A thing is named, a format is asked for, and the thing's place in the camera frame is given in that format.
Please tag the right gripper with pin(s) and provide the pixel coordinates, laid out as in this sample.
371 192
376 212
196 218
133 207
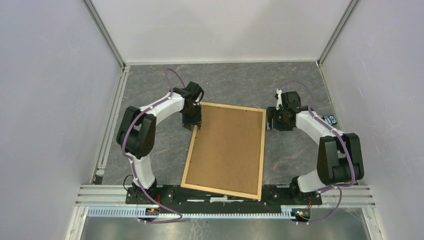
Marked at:
271 114

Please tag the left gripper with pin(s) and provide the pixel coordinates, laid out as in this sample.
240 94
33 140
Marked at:
197 120

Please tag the brown backing board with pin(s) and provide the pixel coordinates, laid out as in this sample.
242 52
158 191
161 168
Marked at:
228 149

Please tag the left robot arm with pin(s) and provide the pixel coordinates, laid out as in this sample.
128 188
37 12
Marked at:
137 131

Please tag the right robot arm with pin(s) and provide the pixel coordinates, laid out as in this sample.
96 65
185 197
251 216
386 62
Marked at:
339 159

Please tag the black blue toy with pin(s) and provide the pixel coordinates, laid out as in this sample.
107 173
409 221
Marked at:
330 119

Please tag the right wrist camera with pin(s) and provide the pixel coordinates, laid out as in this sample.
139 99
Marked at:
278 96

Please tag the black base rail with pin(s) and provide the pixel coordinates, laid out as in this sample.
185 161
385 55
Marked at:
178 200

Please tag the white slotted cable duct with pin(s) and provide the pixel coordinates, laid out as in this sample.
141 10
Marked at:
153 213

